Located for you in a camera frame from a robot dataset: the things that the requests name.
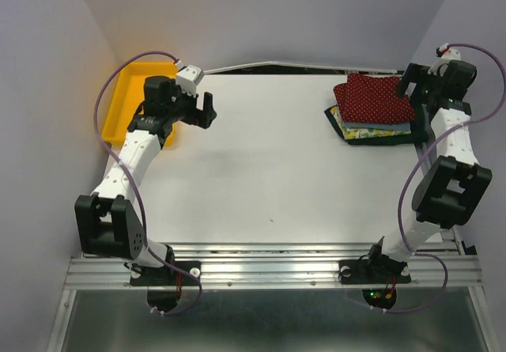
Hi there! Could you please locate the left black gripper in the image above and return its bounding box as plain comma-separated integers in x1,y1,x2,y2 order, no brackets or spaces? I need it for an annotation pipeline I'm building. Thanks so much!
165,79,217,130

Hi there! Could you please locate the red polka dot skirt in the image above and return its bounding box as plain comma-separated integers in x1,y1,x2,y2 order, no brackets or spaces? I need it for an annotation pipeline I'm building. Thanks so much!
333,74,416,125

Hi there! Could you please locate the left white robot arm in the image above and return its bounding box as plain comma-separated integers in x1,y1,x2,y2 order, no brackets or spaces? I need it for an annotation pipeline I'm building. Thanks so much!
74,67,217,284

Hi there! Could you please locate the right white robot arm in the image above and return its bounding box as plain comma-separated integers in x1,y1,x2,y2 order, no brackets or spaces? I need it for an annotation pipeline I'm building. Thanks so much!
364,59,493,281

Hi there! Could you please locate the light blue folded skirt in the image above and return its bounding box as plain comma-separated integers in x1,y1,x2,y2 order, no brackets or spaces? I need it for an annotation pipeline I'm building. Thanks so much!
342,122,411,131

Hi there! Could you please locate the yellow plastic tray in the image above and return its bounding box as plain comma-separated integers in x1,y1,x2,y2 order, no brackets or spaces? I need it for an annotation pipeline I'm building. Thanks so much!
101,62,176,148

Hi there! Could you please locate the yellow floral folded skirt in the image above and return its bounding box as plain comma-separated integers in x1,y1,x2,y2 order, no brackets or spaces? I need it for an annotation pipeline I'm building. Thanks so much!
330,106,410,140

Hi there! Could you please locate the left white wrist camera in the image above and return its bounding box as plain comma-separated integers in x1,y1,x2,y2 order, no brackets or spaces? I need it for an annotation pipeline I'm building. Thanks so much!
175,60,205,97

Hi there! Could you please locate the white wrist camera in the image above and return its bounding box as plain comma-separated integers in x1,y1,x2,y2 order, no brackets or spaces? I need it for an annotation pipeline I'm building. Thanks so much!
175,60,205,97
428,44,461,77

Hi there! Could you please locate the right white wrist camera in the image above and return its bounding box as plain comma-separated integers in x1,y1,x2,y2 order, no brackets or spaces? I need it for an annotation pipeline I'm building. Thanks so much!
428,44,461,77

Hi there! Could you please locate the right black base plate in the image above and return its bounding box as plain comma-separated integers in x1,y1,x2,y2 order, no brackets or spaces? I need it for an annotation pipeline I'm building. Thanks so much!
337,257,411,311

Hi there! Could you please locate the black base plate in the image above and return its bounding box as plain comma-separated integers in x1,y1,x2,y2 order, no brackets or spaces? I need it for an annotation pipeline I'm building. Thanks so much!
337,257,411,311
123,260,202,316

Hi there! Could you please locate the aluminium rail frame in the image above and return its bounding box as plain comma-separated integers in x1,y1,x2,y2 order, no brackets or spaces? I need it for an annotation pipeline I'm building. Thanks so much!
47,65,491,352

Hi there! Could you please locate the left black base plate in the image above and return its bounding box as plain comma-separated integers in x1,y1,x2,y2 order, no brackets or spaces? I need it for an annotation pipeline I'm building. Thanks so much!
123,260,202,316

